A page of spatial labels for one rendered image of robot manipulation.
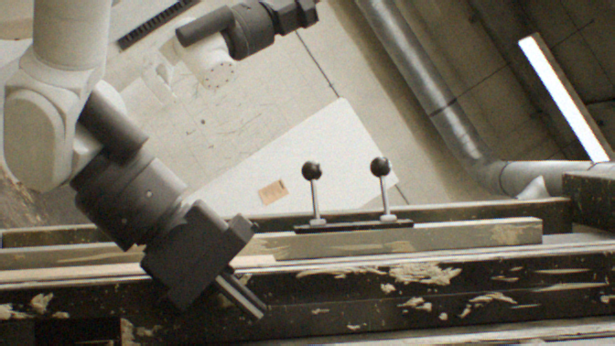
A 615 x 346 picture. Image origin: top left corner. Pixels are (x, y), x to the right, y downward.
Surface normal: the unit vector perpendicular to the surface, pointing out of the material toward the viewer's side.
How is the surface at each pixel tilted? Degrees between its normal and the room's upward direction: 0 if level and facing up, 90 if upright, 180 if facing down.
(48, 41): 132
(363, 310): 90
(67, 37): 110
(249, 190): 90
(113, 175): 80
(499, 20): 90
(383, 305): 90
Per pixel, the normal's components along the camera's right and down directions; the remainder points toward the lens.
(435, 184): 0.07, 0.01
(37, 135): -0.38, 0.52
